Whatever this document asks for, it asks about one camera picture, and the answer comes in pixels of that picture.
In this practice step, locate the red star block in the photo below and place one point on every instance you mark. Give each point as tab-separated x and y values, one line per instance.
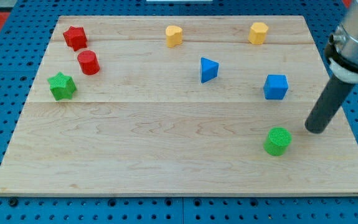
75	37

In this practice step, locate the yellow heart block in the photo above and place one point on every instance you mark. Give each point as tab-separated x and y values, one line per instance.
174	35

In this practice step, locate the green star block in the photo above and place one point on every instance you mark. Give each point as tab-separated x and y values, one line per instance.
62	86

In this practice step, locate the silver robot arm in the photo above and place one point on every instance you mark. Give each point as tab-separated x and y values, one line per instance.
341	54

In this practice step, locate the blue cube block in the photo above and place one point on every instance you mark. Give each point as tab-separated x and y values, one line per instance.
275	87

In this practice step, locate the green cylinder block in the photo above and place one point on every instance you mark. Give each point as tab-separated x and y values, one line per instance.
277	141

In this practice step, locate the blue triangle block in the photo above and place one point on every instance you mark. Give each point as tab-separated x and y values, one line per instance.
208	69

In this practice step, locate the wooden board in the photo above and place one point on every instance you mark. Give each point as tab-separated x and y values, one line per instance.
145	126

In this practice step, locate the red cylinder block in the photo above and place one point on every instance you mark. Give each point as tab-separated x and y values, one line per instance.
88	62

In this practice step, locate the yellow hexagon block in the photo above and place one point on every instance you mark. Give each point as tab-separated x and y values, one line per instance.
258	32

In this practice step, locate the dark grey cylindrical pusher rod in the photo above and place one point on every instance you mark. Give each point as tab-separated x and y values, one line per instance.
330	100

